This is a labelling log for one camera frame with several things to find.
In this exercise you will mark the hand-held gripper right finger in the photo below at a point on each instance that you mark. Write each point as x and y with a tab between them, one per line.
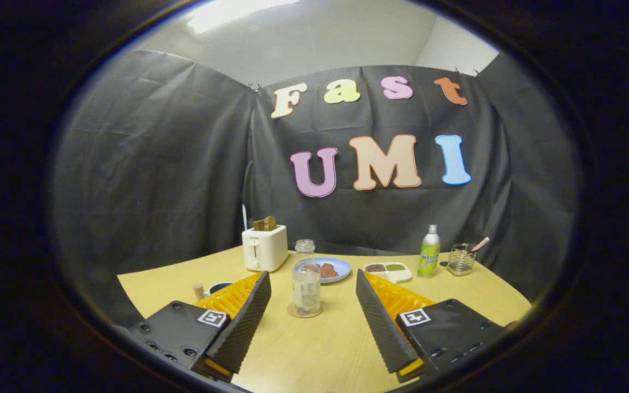
381	327

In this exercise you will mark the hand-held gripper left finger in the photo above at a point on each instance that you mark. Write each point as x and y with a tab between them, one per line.
246	327

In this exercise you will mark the round printed coaster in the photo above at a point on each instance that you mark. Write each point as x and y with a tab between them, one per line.
290	311

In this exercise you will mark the clear glass juice bottle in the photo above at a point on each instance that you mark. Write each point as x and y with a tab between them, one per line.
307	289

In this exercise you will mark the green soda bottle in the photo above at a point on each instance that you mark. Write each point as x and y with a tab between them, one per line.
429	256

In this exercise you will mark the white divided grain tray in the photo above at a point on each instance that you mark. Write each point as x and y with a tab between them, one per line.
396	273

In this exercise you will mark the wooden table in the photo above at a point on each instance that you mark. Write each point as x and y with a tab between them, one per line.
325	349

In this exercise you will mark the blue plate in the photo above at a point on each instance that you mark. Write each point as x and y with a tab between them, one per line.
343	266

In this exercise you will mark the brown food pieces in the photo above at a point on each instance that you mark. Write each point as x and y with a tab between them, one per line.
328	270

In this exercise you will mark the white toaster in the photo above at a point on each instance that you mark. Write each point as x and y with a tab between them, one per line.
264	248

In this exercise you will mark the brown toast slices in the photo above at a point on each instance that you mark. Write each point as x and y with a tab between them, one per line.
265	223

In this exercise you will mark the thin white stick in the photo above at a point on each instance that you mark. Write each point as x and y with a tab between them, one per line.
244	217

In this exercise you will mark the black backdrop cloth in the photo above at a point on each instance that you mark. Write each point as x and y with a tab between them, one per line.
156	164

